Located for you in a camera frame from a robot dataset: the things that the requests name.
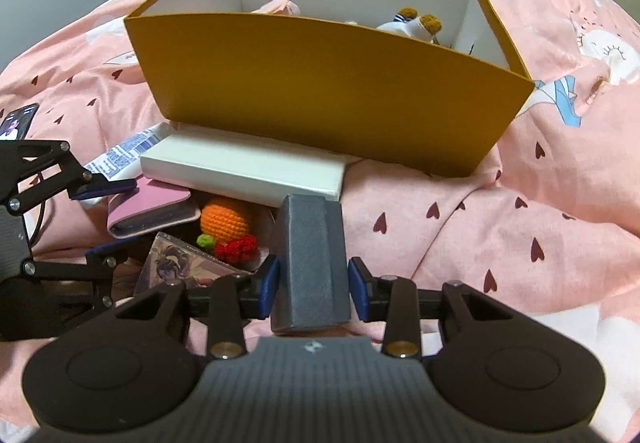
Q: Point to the pink item in box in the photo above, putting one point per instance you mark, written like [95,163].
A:
[279,7]

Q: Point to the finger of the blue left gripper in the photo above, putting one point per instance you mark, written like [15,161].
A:
[98,186]

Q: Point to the blue white barcode packet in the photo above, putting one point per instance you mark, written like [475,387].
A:
[122,161]

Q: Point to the pink heart pattern bedspread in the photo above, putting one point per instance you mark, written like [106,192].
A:
[550,223]

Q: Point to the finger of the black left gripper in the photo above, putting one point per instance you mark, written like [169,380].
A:
[114,268]

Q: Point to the yellow storage box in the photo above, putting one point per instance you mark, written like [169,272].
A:
[329,79]

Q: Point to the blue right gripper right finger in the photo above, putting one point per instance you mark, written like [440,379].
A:
[392,300]

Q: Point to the white plush toy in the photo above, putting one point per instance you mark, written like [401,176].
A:
[408,22]

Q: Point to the grey cardboard box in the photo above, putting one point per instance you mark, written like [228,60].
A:
[309,243]

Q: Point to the orange crochet fruit toy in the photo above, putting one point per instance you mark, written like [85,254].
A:
[227,231]

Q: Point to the smartphone with lit screen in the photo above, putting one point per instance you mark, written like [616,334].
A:
[17,123]

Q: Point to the anime picture card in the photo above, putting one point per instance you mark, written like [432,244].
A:
[170,259]

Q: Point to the white flat box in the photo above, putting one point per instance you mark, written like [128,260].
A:
[255,169]

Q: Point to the pink card wallet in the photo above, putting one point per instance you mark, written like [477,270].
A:
[151,206]

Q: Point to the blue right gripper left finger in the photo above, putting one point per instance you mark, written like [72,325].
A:
[236,299]

